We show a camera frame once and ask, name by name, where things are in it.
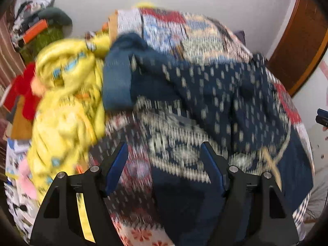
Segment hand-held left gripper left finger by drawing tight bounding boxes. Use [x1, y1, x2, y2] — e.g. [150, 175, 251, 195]
[29, 141, 129, 246]

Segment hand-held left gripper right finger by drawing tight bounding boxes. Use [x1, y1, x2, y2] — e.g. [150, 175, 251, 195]
[200, 141, 300, 246]

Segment navy patterned hooded jacket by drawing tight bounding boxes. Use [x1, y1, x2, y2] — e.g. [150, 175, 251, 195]
[102, 32, 314, 246]

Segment white door with stickers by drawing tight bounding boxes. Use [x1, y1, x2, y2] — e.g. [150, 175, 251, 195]
[292, 59, 328, 212]

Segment brown wooden door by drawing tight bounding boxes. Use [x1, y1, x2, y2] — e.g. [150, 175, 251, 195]
[266, 0, 328, 98]

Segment yellow cartoon print blanket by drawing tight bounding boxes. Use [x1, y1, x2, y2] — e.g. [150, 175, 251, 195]
[27, 39, 114, 242]

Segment grey backpack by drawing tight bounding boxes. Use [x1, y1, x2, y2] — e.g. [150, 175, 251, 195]
[234, 30, 247, 44]

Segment red cloth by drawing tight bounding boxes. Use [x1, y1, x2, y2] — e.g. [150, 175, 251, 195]
[3, 62, 39, 121]

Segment patchwork printed bed sheet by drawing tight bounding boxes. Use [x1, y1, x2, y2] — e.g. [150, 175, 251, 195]
[5, 7, 316, 246]

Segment green patterned cloth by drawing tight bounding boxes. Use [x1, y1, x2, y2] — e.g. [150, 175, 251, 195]
[20, 27, 65, 62]

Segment striped brown curtain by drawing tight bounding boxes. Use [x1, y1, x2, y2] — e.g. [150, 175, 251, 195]
[0, 5, 26, 89]

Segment orange box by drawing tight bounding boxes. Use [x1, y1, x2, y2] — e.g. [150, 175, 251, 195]
[23, 20, 50, 43]

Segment dark grey cushion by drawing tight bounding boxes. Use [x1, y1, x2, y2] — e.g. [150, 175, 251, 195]
[38, 7, 74, 28]

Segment yellow curved cushion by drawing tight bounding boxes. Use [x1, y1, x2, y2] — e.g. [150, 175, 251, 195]
[133, 2, 157, 9]

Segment pile of mixed clutter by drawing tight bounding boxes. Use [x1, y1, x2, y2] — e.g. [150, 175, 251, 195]
[11, 0, 58, 50]

